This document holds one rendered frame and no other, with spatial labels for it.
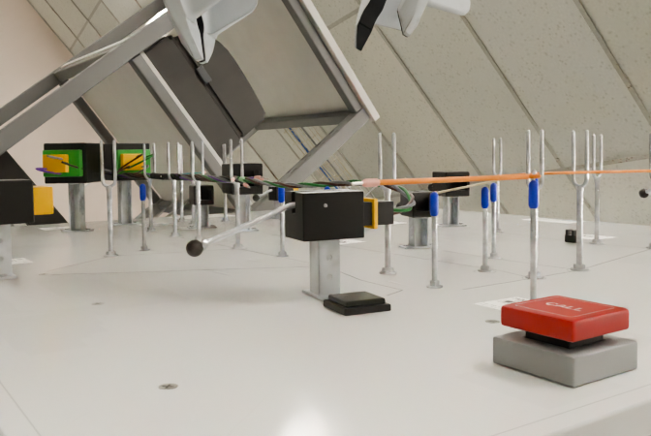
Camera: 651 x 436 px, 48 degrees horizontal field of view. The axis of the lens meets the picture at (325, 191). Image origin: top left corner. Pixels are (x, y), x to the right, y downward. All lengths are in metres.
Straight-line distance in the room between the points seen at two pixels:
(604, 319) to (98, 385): 0.27
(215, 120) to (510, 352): 1.31
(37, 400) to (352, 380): 0.16
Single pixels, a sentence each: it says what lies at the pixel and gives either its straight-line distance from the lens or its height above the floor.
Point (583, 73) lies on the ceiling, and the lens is 3.44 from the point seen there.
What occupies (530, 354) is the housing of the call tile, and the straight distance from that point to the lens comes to 0.42.
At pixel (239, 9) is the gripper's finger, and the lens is 0.60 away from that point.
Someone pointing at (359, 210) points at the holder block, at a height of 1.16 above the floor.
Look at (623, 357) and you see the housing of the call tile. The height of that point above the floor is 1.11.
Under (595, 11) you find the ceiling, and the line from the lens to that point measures 3.24.
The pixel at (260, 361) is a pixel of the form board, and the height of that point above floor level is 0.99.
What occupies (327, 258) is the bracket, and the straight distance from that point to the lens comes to 0.63.
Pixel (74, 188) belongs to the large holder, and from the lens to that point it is 1.26.
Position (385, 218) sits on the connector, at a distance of 0.63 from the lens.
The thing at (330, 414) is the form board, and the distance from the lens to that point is 0.35.
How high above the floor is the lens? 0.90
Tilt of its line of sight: 24 degrees up
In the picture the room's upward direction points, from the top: 46 degrees clockwise
